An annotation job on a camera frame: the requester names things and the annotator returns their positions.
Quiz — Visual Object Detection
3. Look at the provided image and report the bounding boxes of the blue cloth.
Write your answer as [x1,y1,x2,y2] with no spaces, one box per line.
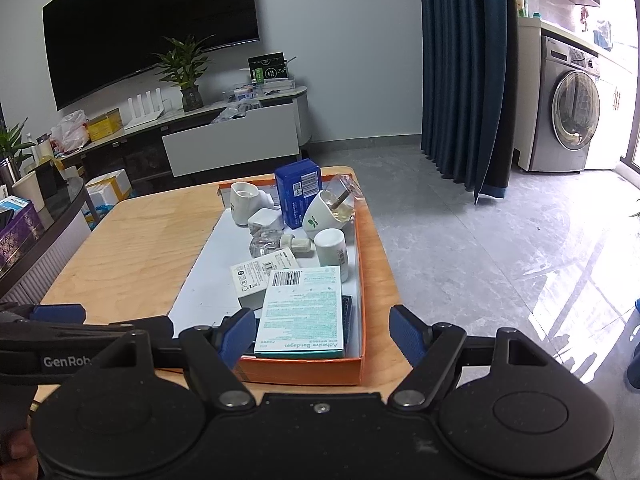
[592,20,614,52]

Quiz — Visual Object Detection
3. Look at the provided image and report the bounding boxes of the black rectangular device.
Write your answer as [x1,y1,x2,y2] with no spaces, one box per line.
[34,160,68,206]

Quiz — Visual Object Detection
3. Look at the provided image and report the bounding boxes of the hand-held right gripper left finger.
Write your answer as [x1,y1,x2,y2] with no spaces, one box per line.
[107,307,258,409]

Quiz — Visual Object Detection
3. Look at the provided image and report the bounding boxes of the potted plant in dark vase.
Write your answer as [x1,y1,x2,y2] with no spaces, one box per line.
[152,35,216,113]

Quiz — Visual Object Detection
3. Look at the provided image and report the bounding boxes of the silver washing machine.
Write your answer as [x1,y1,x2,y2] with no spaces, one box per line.
[530,35,601,173]

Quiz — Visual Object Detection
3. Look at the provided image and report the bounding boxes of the white power adapter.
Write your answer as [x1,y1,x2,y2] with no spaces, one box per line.
[247,208,281,235]

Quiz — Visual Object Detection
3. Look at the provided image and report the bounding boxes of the yellow box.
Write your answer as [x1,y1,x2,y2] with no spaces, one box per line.
[87,108,126,142]

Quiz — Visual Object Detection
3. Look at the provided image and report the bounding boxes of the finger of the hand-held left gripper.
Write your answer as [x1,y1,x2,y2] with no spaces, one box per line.
[75,315,175,345]
[0,303,87,331]

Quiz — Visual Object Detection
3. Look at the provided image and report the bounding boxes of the leafy green plant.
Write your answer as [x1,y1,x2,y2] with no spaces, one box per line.
[0,117,37,171]

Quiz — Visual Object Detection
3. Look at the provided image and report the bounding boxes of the green black box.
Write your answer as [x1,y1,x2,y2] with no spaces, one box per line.
[248,52,291,86]

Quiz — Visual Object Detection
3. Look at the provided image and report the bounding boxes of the white cardboard box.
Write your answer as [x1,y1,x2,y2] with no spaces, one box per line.
[230,251,300,309]

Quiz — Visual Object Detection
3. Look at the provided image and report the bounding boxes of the steel thermos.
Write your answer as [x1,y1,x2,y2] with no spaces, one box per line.
[0,157,22,186]

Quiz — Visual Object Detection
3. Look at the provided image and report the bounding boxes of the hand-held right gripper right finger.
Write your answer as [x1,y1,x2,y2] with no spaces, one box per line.
[385,304,541,409]

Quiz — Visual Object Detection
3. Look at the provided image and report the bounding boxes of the white foam box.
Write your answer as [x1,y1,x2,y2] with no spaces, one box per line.
[85,169,133,206]

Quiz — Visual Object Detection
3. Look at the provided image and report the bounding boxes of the white plastic bag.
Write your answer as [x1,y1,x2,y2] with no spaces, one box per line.
[50,110,92,153]

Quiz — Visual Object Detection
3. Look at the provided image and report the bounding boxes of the teal bandage box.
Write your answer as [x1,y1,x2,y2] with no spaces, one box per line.
[253,265,346,359]

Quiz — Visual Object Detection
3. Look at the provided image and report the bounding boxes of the person's left hand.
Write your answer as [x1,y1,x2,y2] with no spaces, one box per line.
[0,427,41,480]

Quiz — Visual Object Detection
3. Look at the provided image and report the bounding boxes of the white router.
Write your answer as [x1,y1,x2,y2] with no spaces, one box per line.
[122,91,168,129]

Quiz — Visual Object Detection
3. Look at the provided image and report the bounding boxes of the black television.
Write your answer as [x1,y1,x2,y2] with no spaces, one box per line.
[42,0,261,111]

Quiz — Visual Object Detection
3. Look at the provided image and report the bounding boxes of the white open drawer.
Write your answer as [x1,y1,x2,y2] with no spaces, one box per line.
[161,100,301,178]

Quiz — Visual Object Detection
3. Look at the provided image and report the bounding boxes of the white pill bottle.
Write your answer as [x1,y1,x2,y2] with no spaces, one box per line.
[314,228,348,267]

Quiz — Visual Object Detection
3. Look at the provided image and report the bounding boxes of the dark oval side table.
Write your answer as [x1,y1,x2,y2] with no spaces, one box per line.
[0,175,93,306]

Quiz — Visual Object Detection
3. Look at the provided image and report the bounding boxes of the clear glass refill bottle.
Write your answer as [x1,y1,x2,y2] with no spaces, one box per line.
[248,230,313,260]

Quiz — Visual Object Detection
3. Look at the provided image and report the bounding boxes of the blue plastic box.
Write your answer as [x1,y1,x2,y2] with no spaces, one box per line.
[274,158,322,231]

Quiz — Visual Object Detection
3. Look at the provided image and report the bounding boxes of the blue curtain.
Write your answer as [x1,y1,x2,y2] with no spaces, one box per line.
[417,0,516,206]

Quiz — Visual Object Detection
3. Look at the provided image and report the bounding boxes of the pile of clear packets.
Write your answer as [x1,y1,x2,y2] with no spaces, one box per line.
[210,87,262,124]

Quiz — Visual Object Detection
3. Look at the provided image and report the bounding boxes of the television cabinet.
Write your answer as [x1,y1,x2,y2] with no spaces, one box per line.
[50,85,313,188]

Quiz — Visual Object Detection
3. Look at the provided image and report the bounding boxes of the white mosquito repellent heater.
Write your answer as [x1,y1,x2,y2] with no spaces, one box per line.
[230,181,275,227]

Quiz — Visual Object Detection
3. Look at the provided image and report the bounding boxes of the purple patterned box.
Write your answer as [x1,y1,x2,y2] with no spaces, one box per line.
[0,199,41,268]

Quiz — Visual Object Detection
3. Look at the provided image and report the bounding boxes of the white heater with liquid bottle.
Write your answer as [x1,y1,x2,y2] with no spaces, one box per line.
[302,173,365,242]

